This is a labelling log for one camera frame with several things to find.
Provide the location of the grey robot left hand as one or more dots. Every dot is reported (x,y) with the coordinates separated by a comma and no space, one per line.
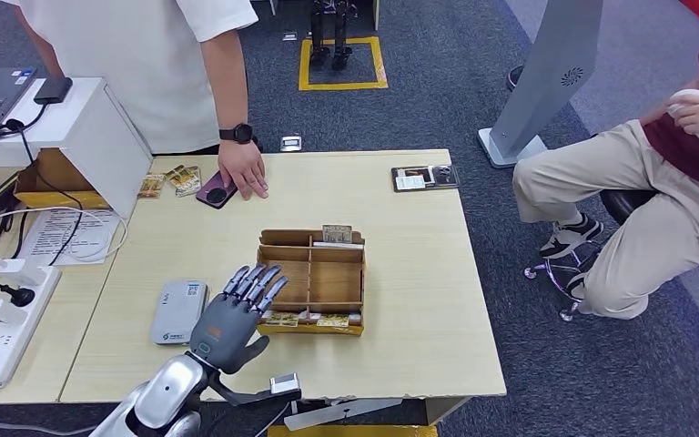
(226,332)

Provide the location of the white handheld device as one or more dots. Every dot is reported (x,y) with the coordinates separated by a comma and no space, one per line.
(684,94)

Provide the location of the dark purple smartphone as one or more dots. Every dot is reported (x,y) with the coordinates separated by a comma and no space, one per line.
(214,196)

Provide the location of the grey card reader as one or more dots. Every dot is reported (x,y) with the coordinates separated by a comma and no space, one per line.
(177,313)

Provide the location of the yellow printed key card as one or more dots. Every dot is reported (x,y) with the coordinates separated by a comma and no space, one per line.
(286,320)
(334,321)

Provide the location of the cardboard organiser box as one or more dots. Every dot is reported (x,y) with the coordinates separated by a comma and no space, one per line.
(334,283)

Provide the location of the person's left forearm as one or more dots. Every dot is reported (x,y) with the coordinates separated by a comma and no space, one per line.
(226,84)

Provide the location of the person's right forearm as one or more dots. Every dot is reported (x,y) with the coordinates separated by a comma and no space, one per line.
(42,48)
(657,114)

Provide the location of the pale printed upright card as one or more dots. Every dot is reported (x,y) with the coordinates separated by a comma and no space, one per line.
(337,233)

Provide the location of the person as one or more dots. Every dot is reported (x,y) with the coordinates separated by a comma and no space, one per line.
(132,72)
(657,241)

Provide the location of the small white card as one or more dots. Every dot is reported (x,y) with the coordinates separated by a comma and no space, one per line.
(411,183)

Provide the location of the small dark card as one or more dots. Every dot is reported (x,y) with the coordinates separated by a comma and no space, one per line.
(444,176)

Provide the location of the black wrist watch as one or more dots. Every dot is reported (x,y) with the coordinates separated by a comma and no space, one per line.
(238,134)

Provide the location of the silver floor socket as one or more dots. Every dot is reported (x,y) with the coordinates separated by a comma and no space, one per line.
(291,143)
(290,37)

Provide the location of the black stool chrome base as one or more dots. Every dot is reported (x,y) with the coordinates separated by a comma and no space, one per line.
(624,205)

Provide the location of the white box stand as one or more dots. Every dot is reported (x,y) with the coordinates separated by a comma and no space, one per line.
(114,145)

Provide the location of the black humanoid robot legs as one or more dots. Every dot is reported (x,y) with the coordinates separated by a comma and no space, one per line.
(318,54)

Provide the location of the grey kiosk stand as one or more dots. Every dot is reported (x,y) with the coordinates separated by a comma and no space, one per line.
(548,72)

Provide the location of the open yellow cardboard box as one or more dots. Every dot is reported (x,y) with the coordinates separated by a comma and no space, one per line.
(54,172)

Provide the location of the printed paper sheet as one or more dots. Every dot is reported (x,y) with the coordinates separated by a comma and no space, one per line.
(54,241)

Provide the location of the dark shoe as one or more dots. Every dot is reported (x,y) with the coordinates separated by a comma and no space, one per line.
(513,78)

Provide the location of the black flat adapter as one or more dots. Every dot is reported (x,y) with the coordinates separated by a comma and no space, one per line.
(53,90)

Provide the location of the black plug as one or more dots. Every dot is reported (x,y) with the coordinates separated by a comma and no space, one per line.
(23,296)

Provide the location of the white power strip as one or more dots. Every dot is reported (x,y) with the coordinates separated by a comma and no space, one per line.
(6,344)

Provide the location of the white charger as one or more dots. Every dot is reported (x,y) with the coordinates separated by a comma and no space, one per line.
(15,265)

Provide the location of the desk leg panel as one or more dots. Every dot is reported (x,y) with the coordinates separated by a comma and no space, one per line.
(443,410)

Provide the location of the black power brick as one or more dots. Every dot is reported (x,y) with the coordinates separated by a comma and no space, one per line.
(0,193)

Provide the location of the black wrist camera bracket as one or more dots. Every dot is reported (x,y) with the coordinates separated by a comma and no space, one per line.
(235,397)

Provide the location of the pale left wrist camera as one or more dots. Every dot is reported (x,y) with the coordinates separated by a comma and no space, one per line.
(284,383)

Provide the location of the white desk bracket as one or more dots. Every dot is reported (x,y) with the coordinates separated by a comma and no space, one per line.
(343,413)

